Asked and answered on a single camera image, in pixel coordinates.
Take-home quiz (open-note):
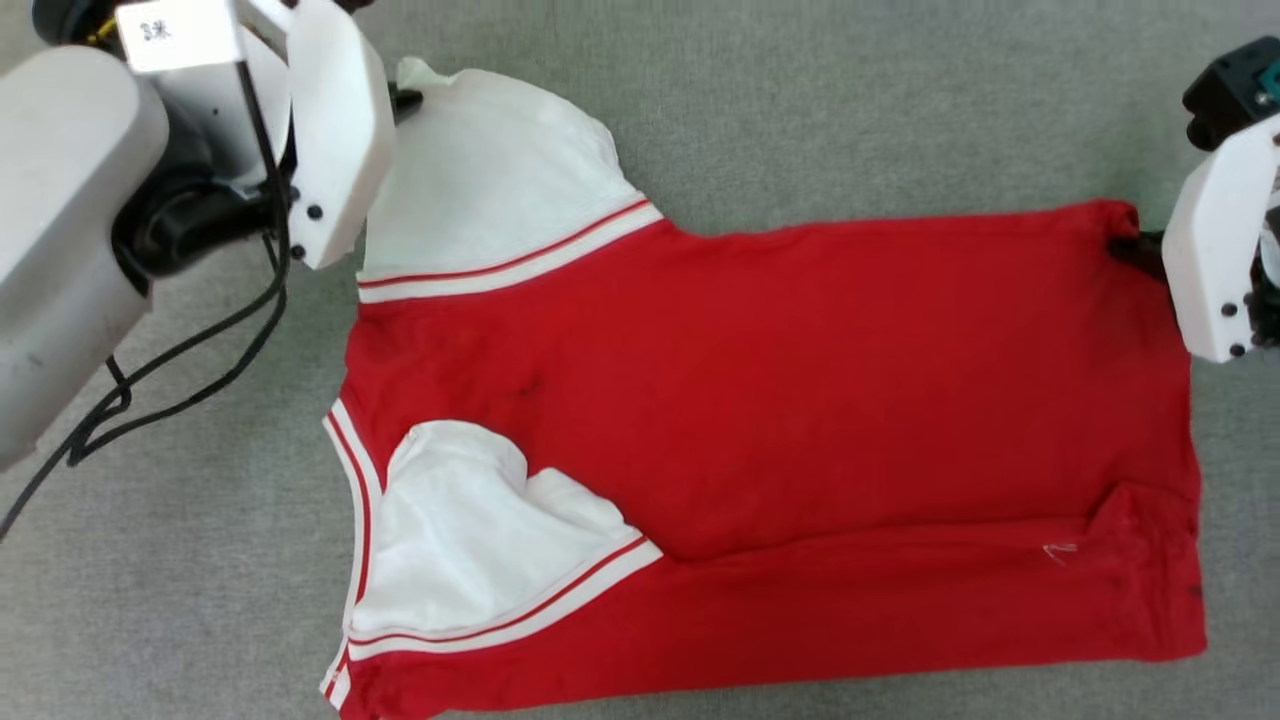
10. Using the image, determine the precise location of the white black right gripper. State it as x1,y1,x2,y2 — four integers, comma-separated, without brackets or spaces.
1108,115,1280,363

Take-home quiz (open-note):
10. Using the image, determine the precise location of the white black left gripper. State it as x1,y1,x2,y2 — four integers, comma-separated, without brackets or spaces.
285,0,426,271

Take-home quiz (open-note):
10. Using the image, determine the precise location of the red and white basketball jersey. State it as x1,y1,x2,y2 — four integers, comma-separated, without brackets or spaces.
320,57,1208,720

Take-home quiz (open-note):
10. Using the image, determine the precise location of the white paper label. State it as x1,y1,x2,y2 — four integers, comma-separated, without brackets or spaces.
115,0,243,73

